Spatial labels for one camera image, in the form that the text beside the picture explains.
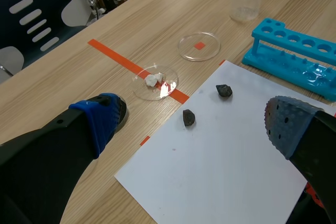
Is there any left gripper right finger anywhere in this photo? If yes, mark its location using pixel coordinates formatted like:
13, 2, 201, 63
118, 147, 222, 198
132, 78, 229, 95
264, 95, 336, 224

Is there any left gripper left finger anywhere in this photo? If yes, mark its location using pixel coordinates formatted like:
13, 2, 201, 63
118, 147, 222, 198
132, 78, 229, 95
0, 92, 128, 224

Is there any turquoise rack with round holes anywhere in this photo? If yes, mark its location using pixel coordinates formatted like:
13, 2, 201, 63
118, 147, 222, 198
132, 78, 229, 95
241, 18, 336, 102

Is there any white sheet of paper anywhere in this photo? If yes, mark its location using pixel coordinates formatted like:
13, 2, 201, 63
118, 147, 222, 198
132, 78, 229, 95
114, 60, 336, 224

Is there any small dark stone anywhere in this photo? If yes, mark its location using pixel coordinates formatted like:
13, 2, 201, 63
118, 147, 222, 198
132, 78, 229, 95
182, 109, 196, 127
215, 84, 233, 98

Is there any clear glass dish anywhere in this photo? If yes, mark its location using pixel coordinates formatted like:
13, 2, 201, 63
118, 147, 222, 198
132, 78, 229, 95
132, 63, 180, 101
177, 31, 222, 62

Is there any dark blue chair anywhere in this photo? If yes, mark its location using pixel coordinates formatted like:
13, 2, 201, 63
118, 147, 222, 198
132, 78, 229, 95
0, 0, 87, 70

